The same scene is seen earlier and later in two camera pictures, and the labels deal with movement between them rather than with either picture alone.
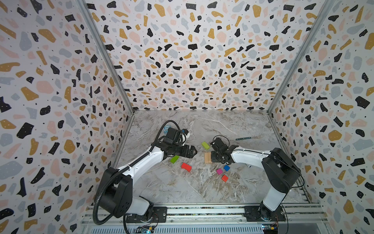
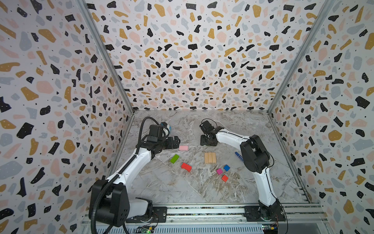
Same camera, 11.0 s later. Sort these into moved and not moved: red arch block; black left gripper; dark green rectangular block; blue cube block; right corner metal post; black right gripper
Moved: black left gripper; black right gripper
Not moved: red arch block; right corner metal post; dark green rectangular block; blue cube block
